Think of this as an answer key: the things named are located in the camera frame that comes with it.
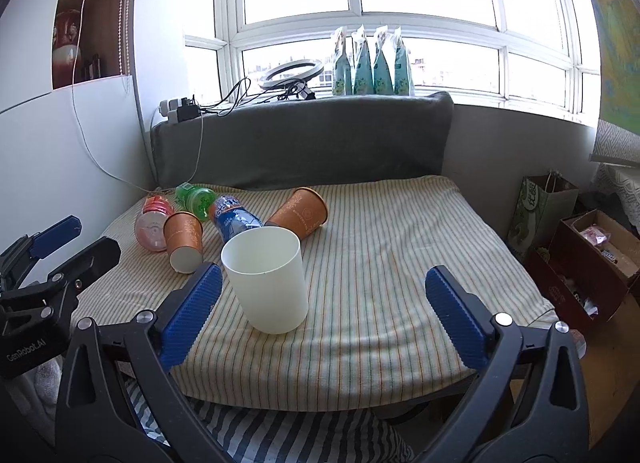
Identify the striped blanket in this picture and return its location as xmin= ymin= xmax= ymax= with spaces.
xmin=75 ymin=174 xmax=561 ymax=414

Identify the white cable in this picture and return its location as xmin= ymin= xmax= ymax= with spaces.
xmin=70 ymin=0 xmax=161 ymax=194

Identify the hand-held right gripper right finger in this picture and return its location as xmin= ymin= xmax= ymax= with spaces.
xmin=414 ymin=265 xmax=589 ymax=463

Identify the red figurine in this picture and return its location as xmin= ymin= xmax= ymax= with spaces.
xmin=53 ymin=10 xmax=82 ymax=82

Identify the green plastic bottle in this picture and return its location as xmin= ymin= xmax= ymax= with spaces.
xmin=175 ymin=183 xmax=217 ymax=221

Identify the white lace cloth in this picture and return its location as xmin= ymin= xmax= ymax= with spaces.
xmin=592 ymin=163 xmax=640 ymax=236

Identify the red plastic bottle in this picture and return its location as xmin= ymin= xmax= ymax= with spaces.
xmin=134 ymin=194 xmax=173 ymax=253

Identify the green paper bag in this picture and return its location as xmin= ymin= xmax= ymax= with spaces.
xmin=507 ymin=170 xmax=580 ymax=261

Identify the wooden shelf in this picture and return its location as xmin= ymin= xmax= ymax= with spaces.
xmin=51 ymin=0 xmax=137 ymax=92

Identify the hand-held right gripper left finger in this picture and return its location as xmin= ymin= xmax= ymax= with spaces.
xmin=55 ymin=262 xmax=236 ymax=463

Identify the teal packet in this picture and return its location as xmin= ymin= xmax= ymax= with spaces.
xmin=350 ymin=28 xmax=374 ymax=95
xmin=372 ymin=26 xmax=395 ymax=95
xmin=331 ymin=27 xmax=352 ymax=96
xmin=392 ymin=27 xmax=415 ymax=96

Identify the ring light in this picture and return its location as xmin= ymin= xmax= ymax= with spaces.
xmin=258 ymin=58 xmax=326 ymax=100

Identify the black cable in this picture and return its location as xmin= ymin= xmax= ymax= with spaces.
xmin=199 ymin=77 xmax=263 ymax=116

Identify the black white striped cloth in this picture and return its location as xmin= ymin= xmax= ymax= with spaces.
xmin=122 ymin=377 xmax=417 ymax=463

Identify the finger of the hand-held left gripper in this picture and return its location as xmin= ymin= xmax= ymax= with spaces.
xmin=0 ymin=215 xmax=83 ymax=290
xmin=45 ymin=236 xmax=122 ymax=310

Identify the patterned cushion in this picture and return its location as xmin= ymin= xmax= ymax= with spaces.
xmin=589 ymin=118 xmax=640 ymax=167

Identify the white window frame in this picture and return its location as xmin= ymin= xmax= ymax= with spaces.
xmin=184 ymin=0 xmax=602 ymax=120

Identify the orange paper cup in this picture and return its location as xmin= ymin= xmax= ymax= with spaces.
xmin=163 ymin=212 xmax=205 ymax=275
xmin=264 ymin=186 xmax=329 ymax=240

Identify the grey sofa backrest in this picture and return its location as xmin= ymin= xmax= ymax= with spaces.
xmin=150 ymin=92 xmax=455 ymax=190

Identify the blue label plastic bottle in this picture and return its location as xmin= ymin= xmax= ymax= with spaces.
xmin=209 ymin=194 xmax=264 ymax=244

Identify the wall poster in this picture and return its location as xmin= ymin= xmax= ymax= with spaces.
xmin=580 ymin=0 xmax=640 ymax=136

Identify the brown cardboard box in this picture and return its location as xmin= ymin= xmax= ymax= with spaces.
xmin=556 ymin=210 xmax=640 ymax=295
xmin=529 ymin=245 xmax=629 ymax=325

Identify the white cup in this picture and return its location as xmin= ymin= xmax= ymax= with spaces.
xmin=220 ymin=226 xmax=309 ymax=335

